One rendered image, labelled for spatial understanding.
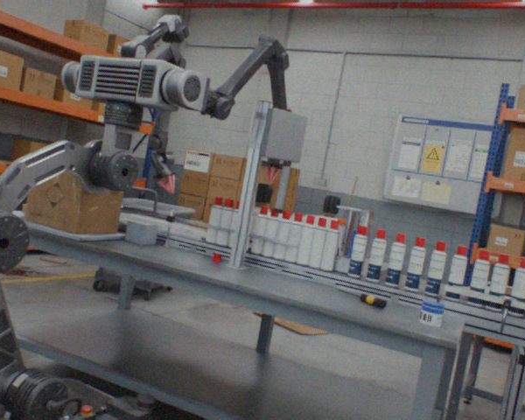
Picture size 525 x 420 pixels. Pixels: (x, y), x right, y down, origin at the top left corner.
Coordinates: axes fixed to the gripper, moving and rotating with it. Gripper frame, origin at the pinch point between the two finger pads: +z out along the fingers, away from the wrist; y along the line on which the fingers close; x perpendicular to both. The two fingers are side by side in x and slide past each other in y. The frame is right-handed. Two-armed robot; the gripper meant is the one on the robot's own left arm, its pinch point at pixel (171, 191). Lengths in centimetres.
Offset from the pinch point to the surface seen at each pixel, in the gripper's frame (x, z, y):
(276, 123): -63, 7, -15
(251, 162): -47, 14, -16
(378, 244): -72, 65, -2
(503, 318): -99, 108, -9
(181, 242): 3.1, 24.6, -6.6
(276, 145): -59, 14, -14
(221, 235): -14.4, 30.6, -3.1
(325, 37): -38, -219, 468
